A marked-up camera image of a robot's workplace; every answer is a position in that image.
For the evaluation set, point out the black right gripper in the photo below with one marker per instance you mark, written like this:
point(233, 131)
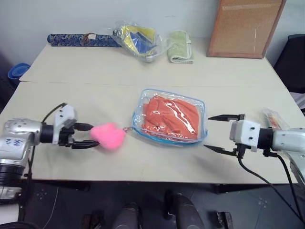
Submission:
point(240, 150)

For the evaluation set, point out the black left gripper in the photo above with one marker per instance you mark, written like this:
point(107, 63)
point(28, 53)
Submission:
point(65, 137)

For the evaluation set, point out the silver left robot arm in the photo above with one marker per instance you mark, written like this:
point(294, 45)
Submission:
point(19, 133)

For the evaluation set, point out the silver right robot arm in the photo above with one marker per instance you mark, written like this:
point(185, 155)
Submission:
point(286, 140)

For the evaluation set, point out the clear pouch with blue trim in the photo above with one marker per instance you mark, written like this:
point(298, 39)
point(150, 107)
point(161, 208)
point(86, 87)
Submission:
point(138, 117)

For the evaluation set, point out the orange cloth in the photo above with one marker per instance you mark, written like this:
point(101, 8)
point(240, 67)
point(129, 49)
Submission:
point(166, 117)

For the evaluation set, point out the green folded cloth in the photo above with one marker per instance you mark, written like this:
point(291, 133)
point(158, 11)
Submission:
point(180, 46)

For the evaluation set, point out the clear plastic packet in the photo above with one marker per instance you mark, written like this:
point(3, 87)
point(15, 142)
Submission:
point(274, 119)

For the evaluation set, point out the striped grey fabric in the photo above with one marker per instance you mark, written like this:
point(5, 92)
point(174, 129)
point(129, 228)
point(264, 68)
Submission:
point(299, 101)

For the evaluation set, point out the dark grey rounded shape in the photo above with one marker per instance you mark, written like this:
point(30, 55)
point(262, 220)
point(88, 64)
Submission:
point(127, 217)
point(186, 212)

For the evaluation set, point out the black chair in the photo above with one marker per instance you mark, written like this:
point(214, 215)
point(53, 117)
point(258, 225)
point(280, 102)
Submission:
point(290, 66)

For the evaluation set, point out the blue patterned fabric roll case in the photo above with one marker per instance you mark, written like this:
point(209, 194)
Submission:
point(66, 40)

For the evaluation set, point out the clear bag with yellow-blue contents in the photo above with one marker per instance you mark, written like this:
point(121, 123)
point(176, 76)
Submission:
point(138, 40)

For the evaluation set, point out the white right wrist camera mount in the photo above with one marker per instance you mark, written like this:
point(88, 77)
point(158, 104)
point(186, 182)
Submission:
point(245, 133)

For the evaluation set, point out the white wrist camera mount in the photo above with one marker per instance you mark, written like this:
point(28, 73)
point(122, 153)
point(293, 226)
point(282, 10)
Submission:
point(64, 114)
point(245, 133)

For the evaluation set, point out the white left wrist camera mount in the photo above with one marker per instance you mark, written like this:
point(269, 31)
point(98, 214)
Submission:
point(64, 114)

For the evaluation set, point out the black table frame bar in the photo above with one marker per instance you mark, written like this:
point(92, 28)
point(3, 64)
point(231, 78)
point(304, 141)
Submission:
point(238, 188)
point(64, 184)

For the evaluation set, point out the cork board with wooden frame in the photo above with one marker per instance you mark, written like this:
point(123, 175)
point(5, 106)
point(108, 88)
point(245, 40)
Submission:
point(243, 26)

